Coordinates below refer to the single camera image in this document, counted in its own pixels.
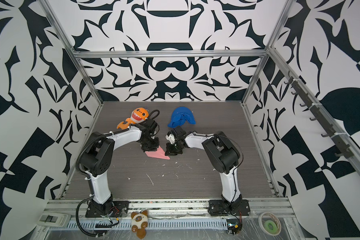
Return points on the pink paper sheet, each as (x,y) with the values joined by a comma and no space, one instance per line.
(158,154)

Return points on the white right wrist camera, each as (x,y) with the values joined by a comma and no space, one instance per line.
(171,138)

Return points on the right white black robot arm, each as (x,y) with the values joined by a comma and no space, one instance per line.
(224,157)

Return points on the blue cloth cap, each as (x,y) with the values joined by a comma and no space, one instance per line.
(181,115)

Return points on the brown white plush toy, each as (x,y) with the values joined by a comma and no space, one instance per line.
(139,223)

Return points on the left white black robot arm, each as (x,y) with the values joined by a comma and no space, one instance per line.
(96,156)

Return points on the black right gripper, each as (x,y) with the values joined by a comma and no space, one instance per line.
(170,151)

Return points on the white switch box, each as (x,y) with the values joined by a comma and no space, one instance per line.
(55,220)

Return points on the small electronics board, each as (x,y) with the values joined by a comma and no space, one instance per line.
(234,226)

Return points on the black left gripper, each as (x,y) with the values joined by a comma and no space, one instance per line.
(145,148)

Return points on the orange shark plush toy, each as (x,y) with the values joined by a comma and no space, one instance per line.
(137,116)

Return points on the black hook rail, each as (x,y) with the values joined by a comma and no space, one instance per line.
(321,116)

